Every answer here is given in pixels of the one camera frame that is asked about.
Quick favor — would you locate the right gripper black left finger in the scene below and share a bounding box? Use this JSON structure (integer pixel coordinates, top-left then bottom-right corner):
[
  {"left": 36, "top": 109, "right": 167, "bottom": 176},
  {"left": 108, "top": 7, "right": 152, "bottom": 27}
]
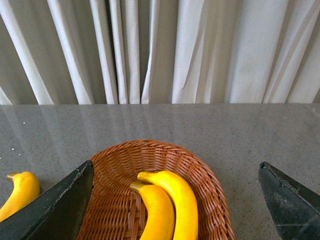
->
[{"left": 0, "top": 160, "right": 94, "bottom": 240}]

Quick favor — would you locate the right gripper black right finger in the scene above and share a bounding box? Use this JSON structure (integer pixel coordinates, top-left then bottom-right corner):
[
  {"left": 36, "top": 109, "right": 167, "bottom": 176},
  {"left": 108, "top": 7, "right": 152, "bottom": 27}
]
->
[{"left": 258, "top": 161, "right": 320, "bottom": 240}]

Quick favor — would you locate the yellow banana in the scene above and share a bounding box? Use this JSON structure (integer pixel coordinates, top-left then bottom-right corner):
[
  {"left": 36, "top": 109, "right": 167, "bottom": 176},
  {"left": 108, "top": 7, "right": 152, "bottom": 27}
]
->
[
  {"left": 129, "top": 182, "right": 175, "bottom": 240},
  {"left": 0, "top": 171, "right": 41, "bottom": 222},
  {"left": 137, "top": 170, "right": 199, "bottom": 240}
]

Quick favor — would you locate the right brown wicker basket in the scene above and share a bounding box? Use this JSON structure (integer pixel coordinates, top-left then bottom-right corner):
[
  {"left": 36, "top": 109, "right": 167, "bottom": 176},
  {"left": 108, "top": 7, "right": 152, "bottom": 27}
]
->
[{"left": 78, "top": 139, "right": 235, "bottom": 240}]

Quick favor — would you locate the white pleated curtain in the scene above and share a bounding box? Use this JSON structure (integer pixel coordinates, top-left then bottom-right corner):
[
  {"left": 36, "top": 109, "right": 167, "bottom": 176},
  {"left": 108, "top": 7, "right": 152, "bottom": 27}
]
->
[{"left": 0, "top": 0, "right": 320, "bottom": 105}]

